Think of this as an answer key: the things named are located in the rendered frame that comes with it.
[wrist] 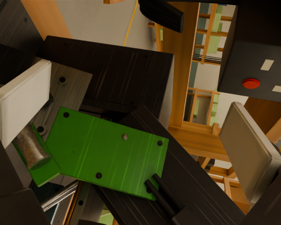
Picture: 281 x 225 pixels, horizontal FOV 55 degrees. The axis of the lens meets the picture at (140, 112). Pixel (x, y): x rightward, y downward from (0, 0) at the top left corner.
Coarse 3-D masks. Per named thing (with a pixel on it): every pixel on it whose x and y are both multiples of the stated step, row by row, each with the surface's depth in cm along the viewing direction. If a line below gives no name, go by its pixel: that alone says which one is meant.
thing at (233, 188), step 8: (216, 176) 442; (224, 184) 417; (232, 184) 434; (232, 192) 417; (240, 192) 421; (240, 200) 398; (104, 208) 375; (240, 208) 395; (248, 208) 392; (112, 224) 312
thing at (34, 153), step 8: (24, 128) 43; (16, 136) 42; (24, 136) 42; (32, 136) 43; (24, 144) 42; (32, 144) 42; (40, 144) 43; (24, 152) 42; (32, 152) 42; (40, 152) 42; (32, 160) 41; (40, 160) 41; (48, 160) 44; (32, 168) 42
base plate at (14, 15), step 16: (0, 0) 53; (16, 0) 58; (0, 16) 54; (16, 16) 58; (0, 32) 55; (16, 32) 59; (32, 32) 65; (16, 48) 60; (32, 48) 66; (16, 160) 68; (64, 176) 99; (64, 208) 104
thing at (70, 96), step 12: (36, 60) 54; (60, 72) 54; (72, 72) 55; (84, 72) 55; (60, 84) 53; (72, 84) 53; (84, 84) 54; (60, 96) 52; (72, 96) 53; (48, 108) 50; (72, 108) 51; (36, 120) 50; (48, 120) 50; (48, 132) 49
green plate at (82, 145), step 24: (72, 120) 49; (96, 120) 49; (48, 144) 46; (72, 144) 47; (96, 144) 48; (120, 144) 48; (144, 144) 49; (72, 168) 45; (96, 168) 46; (120, 168) 47; (144, 168) 47; (144, 192) 46
